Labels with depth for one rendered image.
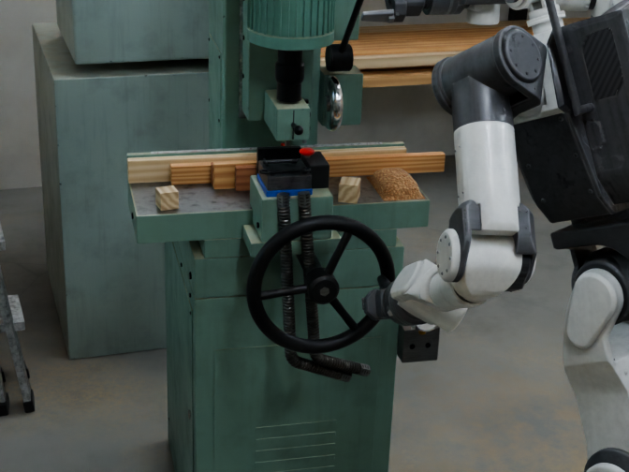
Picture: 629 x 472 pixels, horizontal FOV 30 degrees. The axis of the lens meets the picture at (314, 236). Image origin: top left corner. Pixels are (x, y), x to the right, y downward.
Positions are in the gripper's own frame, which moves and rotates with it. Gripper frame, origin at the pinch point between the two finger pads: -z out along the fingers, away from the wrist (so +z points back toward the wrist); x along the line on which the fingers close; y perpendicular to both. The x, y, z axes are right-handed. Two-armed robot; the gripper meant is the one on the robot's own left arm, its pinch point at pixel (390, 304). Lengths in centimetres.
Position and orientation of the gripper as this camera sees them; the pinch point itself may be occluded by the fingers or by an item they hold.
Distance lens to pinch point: 220.0
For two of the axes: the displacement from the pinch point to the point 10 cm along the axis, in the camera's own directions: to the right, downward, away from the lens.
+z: 2.1, -1.1, -9.7
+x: 9.8, -0.5, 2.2
